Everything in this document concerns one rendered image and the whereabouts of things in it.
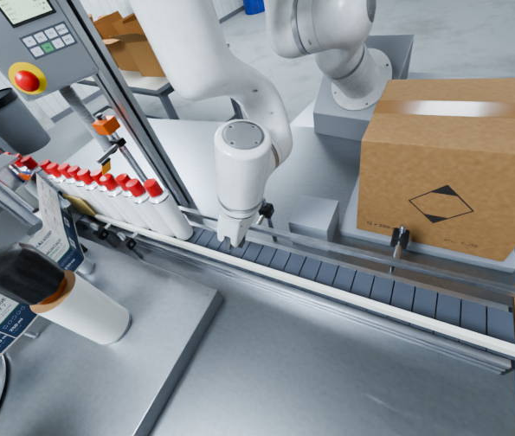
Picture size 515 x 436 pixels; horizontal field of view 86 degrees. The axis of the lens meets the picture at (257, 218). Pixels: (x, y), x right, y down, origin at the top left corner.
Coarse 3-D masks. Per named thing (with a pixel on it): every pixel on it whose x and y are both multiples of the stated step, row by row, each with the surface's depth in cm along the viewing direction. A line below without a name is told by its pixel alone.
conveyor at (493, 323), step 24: (192, 240) 77; (216, 240) 75; (264, 264) 67; (288, 264) 65; (312, 264) 64; (336, 288) 59; (360, 288) 58; (384, 288) 56; (408, 288) 55; (432, 312) 52; (456, 312) 51; (480, 312) 50; (504, 312) 49; (504, 336) 47
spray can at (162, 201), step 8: (144, 184) 64; (152, 184) 64; (152, 192) 65; (160, 192) 66; (168, 192) 68; (152, 200) 66; (160, 200) 66; (168, 200) 67; (160, 208) 68; (168, 208) 68; (176, 208) 70; (168, 216) 70; (176, 216) 71; (184, 216) 76; (168, 224) 72; (176, 224) 72; (184, 224) 74; (176, 232) 75; (184, 232) 75; (192, 232) 78; (184, 240) 77
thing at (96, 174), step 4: (92, 172) 74; (96, 172) 73; (100, 172) 73; (92, 176) 73; (96, 176) 73; (100, 176) 73; (96, 180) 74; (100, 184) 75; (100, 188) 75; (104, 188) 75; (100, 192) 76; (104, 192) 76; (108, 196) 77; (108, 200) 78; (112, 204) 80; (116, 208) 81; (120, 212) 82; (124, 216) 83; (128, 220) 84; (132, 224) 86
